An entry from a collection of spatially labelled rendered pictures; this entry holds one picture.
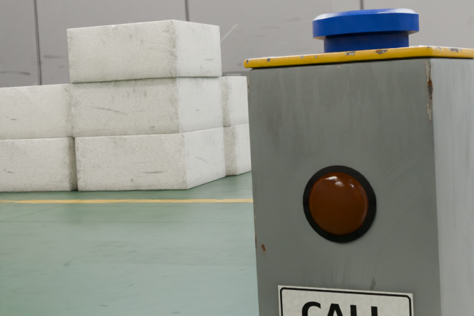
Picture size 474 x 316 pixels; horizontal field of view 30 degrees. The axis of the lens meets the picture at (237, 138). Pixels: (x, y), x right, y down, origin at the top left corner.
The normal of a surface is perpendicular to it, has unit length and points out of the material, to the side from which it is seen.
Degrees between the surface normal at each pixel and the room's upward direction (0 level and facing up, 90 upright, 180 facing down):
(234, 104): 90
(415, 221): 90
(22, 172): 90
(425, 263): 90
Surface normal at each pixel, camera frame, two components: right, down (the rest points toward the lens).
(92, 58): -0.35, 0.07
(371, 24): -0.04, 0.05
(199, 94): 0.94, -0.04
